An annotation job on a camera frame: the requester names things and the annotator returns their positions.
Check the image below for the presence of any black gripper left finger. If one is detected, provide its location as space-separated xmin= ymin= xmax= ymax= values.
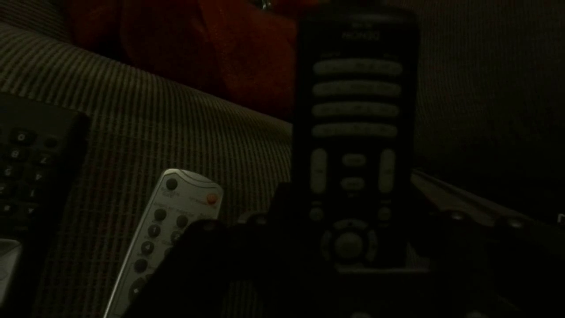
xmin=122 ymin=181 xmax=333 ymax=318

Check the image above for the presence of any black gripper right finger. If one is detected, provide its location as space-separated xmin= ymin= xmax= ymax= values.
xmin=405 ymin=192 xmax=565 ymax=318

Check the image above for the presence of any long black remote control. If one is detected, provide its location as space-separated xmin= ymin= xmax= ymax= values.
xmin=292 ymin=7 xmax=424 ymax=279

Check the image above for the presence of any silver remote control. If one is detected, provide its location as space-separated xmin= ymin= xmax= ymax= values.
xmin=101 ymin=166 xmax=228 ymax=318

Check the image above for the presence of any short black remote control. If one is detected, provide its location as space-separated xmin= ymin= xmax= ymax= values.
xmin=0 ymin=91 xmax=92 ymax=243

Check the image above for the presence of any grey fabric couch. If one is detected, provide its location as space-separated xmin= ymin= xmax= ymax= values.
xmin=0 ymin=0 xmax=565 ymax=318

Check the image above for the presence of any orange blanket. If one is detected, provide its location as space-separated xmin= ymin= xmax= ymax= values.
xmin=70 ymin=0 xmax=311 ymax=120

